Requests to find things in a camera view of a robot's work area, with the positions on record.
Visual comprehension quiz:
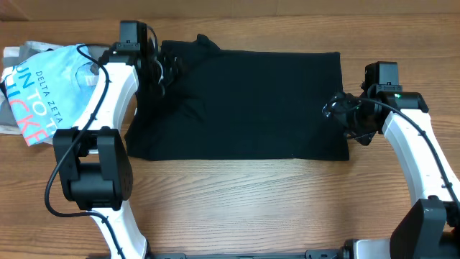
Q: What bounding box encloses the light blue printed t-shirt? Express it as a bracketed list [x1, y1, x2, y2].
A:
[2, 45, 98, 146]

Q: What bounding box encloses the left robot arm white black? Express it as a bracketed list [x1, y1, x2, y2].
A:
[45, 42, 164, 258]

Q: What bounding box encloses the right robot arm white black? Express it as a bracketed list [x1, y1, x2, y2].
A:
[323, 92, 459, 258]

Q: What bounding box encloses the grey folded t-shirt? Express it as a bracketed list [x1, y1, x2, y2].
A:
[5, 45, 108, 127]

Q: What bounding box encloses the black t-shirt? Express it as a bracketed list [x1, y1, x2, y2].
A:
[125, 35, 349, 161]

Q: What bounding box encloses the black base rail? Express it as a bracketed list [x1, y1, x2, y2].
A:
[147, 249, 343, 259]

